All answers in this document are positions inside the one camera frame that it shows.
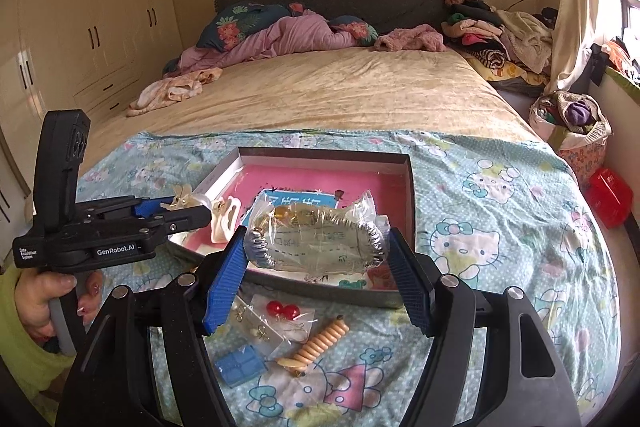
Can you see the red ball earrings packet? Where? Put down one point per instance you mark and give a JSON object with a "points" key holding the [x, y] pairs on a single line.
{"points": [[280, 311]]}

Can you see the yellow hair clip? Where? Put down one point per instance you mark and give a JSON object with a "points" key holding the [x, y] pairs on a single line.
{"points": [[291, 364]]}

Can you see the clear bag with silver beads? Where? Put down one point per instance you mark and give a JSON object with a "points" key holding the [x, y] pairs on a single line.
{"points": [[315, 237]]}

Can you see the gold earrings card packet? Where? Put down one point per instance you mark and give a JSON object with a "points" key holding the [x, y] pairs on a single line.
{"points": [[255, 329]]}

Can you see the cream patterned garment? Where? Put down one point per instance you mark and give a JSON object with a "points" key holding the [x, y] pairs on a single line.
{"points": [[170, 92]]}

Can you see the cartoon cat printed blanket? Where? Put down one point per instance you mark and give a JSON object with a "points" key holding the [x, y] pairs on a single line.
{"points": [[475, 217]]}

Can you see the red plastic container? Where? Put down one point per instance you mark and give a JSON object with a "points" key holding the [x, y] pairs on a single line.
{"points": [[610, 197]]}

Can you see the blue printed card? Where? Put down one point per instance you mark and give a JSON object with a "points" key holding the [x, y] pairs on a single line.
{"points": [[280, 199]]}

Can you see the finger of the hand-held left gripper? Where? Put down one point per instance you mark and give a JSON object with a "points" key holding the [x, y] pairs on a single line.
{"points": [[185, 221], [147, 207]]}

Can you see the cream bow hair clip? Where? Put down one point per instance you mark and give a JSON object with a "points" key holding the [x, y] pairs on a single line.
{"points": [[182, 198]]}

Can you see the bag stuffed with clothes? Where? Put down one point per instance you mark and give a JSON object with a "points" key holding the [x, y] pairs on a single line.
{"points": [[570, 122]]}

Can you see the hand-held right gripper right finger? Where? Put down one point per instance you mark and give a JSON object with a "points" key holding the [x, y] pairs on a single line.
{"points": [[407, 287]]}

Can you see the cardboard box with pink lining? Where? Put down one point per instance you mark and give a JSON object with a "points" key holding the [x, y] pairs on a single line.
{"points": [[320, 179]]}

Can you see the pink fluffy garment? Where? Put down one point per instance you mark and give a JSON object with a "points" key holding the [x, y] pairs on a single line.
{"points": [[410, 39]]}

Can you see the clothes on window sill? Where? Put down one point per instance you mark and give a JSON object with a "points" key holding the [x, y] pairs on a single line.
{"points": [[620, 57]]}

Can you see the cream wardrobe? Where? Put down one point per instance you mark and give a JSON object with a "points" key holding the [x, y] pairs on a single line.
{"points": [[100, 7]]}

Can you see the beige bed sheet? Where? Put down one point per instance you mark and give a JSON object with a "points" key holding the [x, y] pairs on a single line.
{"points": [[325, 92]]}

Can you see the cream curtain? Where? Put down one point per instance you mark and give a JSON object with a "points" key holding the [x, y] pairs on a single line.
{"points": [[572, 7]]}

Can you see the person's left hand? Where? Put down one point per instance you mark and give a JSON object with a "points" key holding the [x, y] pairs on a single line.
{"points": [[35, 302]]}

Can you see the white hair claw clip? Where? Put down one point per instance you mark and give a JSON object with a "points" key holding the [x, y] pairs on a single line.
{"points": [[222, 219]]}

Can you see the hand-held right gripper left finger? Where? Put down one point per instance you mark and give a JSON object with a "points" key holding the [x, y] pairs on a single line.
{"points": [[222, 292]]}

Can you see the pink quilt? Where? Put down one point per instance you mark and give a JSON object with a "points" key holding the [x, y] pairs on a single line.
{"points": [[295, 34]]}

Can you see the pile of clothes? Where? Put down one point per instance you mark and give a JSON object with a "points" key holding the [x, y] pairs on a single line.
{"points": [[500, 32]]}

